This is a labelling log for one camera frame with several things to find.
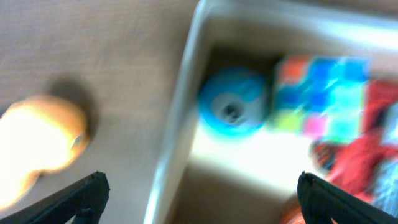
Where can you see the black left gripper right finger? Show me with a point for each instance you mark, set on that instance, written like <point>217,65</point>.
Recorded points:
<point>323,203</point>

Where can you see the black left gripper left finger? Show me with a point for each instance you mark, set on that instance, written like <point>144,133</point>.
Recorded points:
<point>81,202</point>

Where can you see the red toy car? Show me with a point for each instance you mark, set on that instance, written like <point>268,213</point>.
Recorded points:
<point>352,167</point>

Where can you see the colourful puzzle cube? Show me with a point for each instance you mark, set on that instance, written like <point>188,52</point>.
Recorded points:
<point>321,97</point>

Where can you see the white cardboard box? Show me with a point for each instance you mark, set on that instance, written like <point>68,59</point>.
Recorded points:
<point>266,27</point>

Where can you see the blue ball toy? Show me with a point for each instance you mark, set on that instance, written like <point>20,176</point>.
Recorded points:
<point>234,101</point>

